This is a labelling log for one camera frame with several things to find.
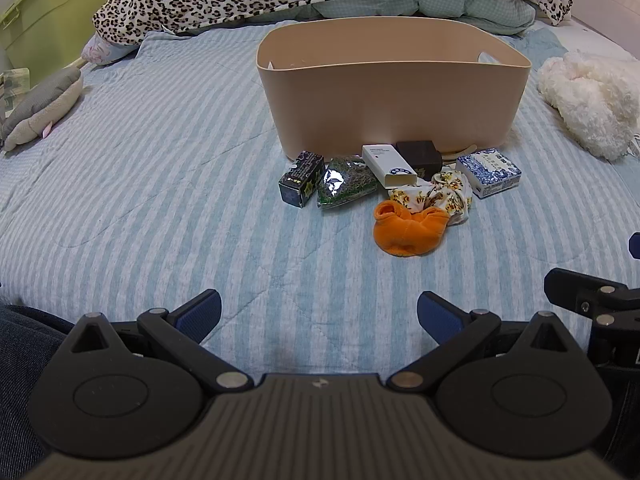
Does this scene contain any light green checked quilt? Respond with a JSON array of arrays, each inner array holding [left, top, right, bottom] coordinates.
[[220, 0, 537, 37]]

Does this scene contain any pink floral pillow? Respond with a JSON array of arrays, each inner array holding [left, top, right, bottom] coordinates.
[[81, 35, 141, 66]]

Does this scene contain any white rectangular box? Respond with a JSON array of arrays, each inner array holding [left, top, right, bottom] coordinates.
[[361, 144, 418, 190]]

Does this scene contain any grey plush toy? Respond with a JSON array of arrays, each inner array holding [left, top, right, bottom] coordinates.
[[0, 66, 85, 153]]

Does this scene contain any blue striped bed quilt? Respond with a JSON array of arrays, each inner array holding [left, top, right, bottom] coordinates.
[[0, 19, 640, 376]]

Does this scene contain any person's leg in jeans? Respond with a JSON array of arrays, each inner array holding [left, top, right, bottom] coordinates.
[[0, 304, 76, 480], [597, 372, 640, 468]]

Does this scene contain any beige plastic storage basket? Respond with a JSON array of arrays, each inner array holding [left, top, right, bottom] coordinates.
[[256, 16, 532, 160]]

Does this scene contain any small dark printed box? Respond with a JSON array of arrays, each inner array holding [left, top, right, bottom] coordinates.
[[278, 150, 326, 209]]

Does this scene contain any blue white patterned box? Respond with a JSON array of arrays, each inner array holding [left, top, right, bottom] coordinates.
[[455, 148, 522, 199]]

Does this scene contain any dark brown small box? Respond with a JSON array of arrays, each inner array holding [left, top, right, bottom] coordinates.
[[396, 140, 444, 181]]

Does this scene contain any white fluffy plush toy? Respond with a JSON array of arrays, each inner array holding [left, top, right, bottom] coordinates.
[[537, 50, 640, 162]]

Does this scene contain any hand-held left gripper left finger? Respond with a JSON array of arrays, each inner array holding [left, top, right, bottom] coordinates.
[[67, 289, 253, 393]]

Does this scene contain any person's right leg in jeans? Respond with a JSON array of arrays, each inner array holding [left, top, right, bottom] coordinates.
[[597, 372, 640, 468]]

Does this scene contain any person's left leg in jeans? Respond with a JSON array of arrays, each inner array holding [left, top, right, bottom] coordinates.
[[0, 304, 76, 480]]

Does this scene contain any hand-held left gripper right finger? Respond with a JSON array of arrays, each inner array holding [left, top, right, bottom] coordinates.
[[385, 290, 576, 393]]

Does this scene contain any green plastic storage box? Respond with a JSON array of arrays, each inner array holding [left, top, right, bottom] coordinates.
[[0, 0, 132, 88]]

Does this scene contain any orange sock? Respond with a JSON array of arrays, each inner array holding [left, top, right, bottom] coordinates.
[[373, 199, 451, 258]]

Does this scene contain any white floral scrunchie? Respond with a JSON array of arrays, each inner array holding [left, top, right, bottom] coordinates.
[[387, 171, 474, 227]]

